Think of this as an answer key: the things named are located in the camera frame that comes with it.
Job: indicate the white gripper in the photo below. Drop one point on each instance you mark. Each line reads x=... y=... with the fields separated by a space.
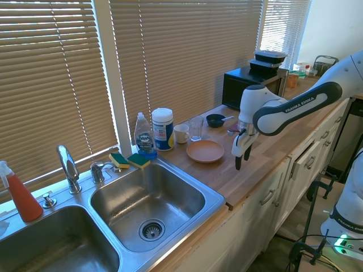
x=241 y=146

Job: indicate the orange plate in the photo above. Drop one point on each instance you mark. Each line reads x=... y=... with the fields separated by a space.
x=204 y=150

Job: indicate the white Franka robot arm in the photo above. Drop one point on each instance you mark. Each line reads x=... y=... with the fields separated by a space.
x=297 y=106

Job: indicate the white ceramic mug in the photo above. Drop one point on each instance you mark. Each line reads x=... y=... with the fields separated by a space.
x=180 y=134

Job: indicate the stainless steel double sink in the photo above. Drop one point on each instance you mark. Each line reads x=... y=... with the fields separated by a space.
x=158 y=195

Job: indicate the chrome sink knob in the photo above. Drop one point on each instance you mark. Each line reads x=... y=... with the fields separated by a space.
x=49 y=201

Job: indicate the metal spoon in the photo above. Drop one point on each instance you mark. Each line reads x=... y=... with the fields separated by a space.
x=227 y=118

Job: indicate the black bowl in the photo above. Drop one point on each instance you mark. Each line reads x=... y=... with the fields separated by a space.
x=215 y=121

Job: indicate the clear drinking glass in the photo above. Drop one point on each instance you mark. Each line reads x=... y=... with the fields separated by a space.
x=196 y=129

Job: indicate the white kitchen base cabinets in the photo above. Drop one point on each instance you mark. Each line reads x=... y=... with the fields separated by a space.
x=255 y=215

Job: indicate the black microwave oven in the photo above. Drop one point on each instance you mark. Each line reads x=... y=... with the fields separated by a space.
x=235 y=88

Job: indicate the black C-clamp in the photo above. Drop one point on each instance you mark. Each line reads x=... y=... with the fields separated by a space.
x=319 y=188
x=307 y=249

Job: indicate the disinfecting wipes canister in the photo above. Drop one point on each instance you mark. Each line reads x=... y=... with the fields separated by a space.
x=162 y=130

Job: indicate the black stand pole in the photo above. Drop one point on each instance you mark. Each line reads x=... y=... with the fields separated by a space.
x=309 y=215

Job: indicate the black plastic food container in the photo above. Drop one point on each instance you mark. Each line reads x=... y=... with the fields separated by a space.
x=270 y=56
x=263 y=67

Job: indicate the Dawn dish soap bottle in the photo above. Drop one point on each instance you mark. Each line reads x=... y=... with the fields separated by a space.
x=145 y=139

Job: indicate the yellow green sponge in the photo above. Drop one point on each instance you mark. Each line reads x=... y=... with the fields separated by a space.
x=119 y=160
x=139 y=161

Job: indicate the wide tan window blind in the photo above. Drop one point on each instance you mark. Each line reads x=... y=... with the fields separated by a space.
x=181 y=56
x=51 y=93

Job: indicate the narrow tan window blind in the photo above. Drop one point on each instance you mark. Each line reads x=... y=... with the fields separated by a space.
x=283 y=28

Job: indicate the chrome kitchen faucet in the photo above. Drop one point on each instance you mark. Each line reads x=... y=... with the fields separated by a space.
x=69 y=167

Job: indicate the orange spray bottle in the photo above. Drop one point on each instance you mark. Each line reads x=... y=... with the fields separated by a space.
x=25 y=202

